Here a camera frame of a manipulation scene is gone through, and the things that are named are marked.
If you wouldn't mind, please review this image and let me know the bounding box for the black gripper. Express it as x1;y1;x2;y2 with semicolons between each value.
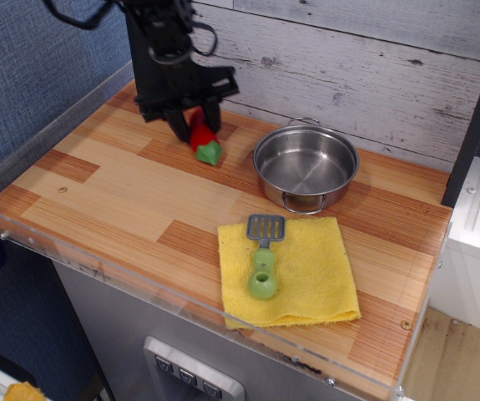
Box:
156;59;239;143

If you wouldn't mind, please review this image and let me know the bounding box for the red toy chili pepper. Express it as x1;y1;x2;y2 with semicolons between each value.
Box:
189;107;222;166

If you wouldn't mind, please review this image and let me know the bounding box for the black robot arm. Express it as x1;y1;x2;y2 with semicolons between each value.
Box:
123;1;239;143

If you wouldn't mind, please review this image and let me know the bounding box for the stainless steel pot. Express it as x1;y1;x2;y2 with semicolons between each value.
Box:
253;118;360;215

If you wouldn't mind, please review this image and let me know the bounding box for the green grey toy spatula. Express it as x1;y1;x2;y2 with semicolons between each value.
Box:
245;214;286;300

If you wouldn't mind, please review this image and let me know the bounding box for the yellow cloth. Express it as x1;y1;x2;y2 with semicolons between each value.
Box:
218;217;361;330

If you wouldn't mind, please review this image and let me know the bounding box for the clear acrylic guard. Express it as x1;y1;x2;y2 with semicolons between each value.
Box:
0;67;451;399

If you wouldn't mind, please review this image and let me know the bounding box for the grey toy cabinet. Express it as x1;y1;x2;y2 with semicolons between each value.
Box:
55;263;395;400

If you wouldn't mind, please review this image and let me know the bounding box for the silver button panel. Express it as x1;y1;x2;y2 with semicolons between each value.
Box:
143;336;246;400

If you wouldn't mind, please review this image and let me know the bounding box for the white metal box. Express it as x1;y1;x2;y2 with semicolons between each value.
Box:
429;157;480;329

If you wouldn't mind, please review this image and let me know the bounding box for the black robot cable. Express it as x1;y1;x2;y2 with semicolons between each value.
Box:
187;18;220;58

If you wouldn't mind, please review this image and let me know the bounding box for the dark left frame post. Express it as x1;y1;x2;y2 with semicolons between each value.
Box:
124;1;168;122

